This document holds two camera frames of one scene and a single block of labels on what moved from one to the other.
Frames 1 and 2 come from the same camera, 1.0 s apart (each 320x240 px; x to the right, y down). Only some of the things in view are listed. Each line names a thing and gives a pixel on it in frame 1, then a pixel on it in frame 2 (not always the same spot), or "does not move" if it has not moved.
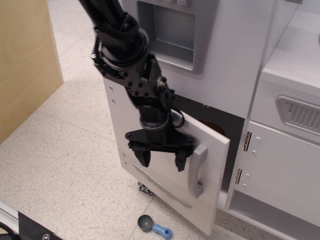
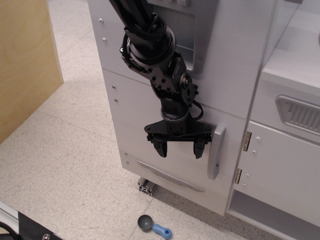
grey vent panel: x=299 y=113 does not move
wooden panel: x=30 y=67 does not move
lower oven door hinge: x=237 y=179 does not move
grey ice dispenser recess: x=178 y=31 does not move
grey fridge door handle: x=195 y=187 to x=216 y=151
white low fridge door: x=211 y=178 to x=134 y=106
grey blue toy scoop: x=145 y=223 does not move
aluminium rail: x=9 y=216 does not move
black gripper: x=144 y=140 to x=160 y=133
